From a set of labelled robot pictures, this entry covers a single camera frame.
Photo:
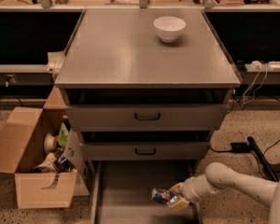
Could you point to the green packet in box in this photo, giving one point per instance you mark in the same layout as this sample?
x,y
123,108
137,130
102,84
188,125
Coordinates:
x,y
63,136

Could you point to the grey drawer cabinet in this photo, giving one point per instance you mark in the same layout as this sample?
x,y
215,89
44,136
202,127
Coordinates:
x,y
116,58

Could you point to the open cardboard box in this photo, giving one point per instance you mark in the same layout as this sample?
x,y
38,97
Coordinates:
x,y
22,151

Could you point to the grey middle drawer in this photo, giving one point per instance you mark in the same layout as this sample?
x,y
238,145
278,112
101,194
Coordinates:
x,y
144,151

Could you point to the white ceramic bowl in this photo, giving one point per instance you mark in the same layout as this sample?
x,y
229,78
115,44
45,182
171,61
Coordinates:
x,y
169,29

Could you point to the crushed blue redbull can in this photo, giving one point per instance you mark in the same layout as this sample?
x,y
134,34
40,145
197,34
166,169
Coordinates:
x,y
163,196

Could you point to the black stand leg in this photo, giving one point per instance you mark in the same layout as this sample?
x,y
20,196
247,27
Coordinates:
x,y
271,170

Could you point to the grey top drawer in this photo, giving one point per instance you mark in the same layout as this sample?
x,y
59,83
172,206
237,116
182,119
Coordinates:
x,y
145,118

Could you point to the white power strip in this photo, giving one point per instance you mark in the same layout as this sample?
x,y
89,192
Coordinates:
x,y
274,65

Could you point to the white round object in box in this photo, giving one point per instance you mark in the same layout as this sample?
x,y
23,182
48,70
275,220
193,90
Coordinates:
x,y
50,143

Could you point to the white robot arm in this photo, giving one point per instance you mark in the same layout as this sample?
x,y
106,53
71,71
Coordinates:
x,y
217,178

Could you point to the grey open bottom drawer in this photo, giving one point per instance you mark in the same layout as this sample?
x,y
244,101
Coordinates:
x,y
122,193

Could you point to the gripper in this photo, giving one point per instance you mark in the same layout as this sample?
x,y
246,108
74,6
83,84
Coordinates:
x,y
188,189

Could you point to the black power adapter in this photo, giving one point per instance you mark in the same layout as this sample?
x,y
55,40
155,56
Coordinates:
x,y
240,147

